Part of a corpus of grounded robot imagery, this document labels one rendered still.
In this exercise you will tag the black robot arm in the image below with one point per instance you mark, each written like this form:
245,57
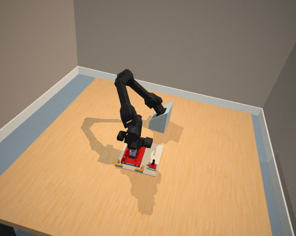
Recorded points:
128,112

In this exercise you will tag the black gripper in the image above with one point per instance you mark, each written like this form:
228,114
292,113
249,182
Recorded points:
146,142

